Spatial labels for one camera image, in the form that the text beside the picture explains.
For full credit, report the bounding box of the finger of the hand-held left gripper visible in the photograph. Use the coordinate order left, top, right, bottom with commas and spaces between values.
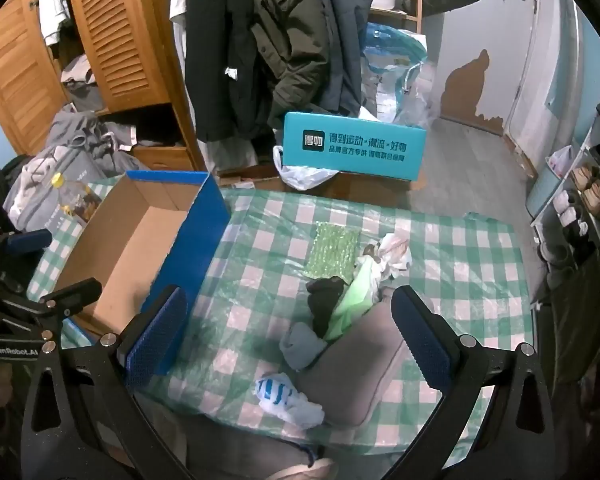
0, 229, 54, 261
39, 279, 104, 318

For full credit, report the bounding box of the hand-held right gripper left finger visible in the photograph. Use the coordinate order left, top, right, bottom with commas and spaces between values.
20, 284, 191, 480

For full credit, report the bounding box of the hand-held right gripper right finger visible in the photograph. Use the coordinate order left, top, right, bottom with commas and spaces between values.
391, 285, 556, 480

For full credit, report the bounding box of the grey garment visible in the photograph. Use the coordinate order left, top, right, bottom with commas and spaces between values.
295, 302, 421, 426

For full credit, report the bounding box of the blue-edged cardboard box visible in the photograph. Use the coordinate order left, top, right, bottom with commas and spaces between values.
55, 170, 231, 376

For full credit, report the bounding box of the light green cloth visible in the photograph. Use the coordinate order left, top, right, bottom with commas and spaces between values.
327, 257, 381, 341

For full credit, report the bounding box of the white wrapper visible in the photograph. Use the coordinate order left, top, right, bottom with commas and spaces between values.
362, 232, 413, 281

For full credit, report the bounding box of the black sock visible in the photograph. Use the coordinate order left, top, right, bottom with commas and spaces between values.
306, 277, 348, 338

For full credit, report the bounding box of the grey sock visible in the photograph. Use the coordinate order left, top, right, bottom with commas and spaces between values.
279, 322, 328, 372

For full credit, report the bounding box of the white blue striped sock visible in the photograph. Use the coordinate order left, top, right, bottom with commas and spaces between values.
254, 372, 326, 429

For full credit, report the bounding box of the yellow-capped plastic bottle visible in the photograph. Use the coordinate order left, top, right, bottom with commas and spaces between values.
50, 172, 103, 223

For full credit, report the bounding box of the green white checkered tablecloth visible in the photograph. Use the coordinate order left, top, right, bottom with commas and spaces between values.
27, 175, 533, 461

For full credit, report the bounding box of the grey hoodie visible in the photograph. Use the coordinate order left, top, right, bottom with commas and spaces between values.
5, 110, 151, 231

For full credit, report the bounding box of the wooden wardrobe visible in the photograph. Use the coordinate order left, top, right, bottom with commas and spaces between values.
0, 0, 206, 181

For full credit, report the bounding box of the dark green cloth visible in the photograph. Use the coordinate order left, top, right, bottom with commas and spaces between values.
532, 240, 600, 480

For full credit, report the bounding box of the grey clothes pile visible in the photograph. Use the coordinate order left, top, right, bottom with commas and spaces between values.
60, 55, 103, 111

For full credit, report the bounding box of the light blue trash bin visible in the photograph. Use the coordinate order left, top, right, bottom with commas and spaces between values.
525, 145, 576, 216

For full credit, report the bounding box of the white plastic bag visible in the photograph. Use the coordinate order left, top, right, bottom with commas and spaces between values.
272, 146, 340, 191

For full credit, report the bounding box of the teal printed box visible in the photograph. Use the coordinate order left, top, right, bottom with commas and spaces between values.
282, 111, 427, 182

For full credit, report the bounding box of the shoe rack with shoes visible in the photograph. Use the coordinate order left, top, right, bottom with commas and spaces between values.
545, 145, 600, 261

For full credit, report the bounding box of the louvered wardrobe door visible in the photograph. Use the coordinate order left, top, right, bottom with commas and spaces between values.
62, 0, 173, 111

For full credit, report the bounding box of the white hanging shirt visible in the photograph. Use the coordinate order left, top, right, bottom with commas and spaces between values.
37, 0, 71, 46

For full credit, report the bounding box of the black hanging jacket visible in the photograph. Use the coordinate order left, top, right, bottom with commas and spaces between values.
185, 0, 281, 143

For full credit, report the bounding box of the white hanging garment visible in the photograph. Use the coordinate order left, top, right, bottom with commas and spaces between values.
150, 0, 196, 126

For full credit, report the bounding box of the blue clear plastic bag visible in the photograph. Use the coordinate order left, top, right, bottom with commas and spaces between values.
360, 22, 436, 128

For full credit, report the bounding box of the white door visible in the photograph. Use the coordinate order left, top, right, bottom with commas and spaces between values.
500, 0, 588, 171

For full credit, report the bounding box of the dark blue hanging coat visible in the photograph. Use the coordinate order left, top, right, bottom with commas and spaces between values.
305, 0, 376, 116

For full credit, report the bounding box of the olive hanging jacket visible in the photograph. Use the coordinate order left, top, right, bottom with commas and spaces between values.
247, 0, 331, 121

